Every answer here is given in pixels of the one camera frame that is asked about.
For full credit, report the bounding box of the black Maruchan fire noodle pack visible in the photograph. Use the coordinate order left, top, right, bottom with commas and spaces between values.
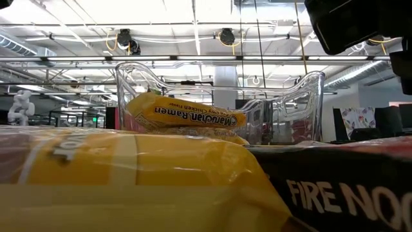
246, 135, 412, 232

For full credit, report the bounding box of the white building pillar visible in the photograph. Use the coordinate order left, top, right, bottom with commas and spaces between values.
213, 66, 239, 110

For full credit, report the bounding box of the clear plastic bin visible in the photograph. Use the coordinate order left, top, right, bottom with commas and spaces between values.
234, 92, 315, 145
115, 61, 325, 145

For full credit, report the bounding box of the red storage rack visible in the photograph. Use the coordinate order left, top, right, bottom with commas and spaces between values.
291, 119, 315, 142

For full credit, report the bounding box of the floral patterned cloth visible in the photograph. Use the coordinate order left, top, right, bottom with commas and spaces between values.
340, 106, 377, 130

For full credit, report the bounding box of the black office chair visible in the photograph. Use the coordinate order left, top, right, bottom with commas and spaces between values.
350, 127, 381, 142

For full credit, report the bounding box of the long ceiling light rail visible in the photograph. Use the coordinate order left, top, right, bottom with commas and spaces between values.
0, 54, 392, 63

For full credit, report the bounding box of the black ceiling cord reel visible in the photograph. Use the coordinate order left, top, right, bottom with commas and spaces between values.
366, 34, 400, 55
115, 28, 142, 55
220, 27, 236, 46

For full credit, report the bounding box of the thin black hanging cable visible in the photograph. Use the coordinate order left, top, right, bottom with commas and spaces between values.
238, 0, 245, 101

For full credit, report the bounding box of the yellow hanging cable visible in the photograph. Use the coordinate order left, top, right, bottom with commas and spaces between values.
294, 0, 309, 75

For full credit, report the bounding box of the silver ceiling duct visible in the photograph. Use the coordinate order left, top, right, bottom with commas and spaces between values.
323, 59, 395, 93
0, 32, 57, 58

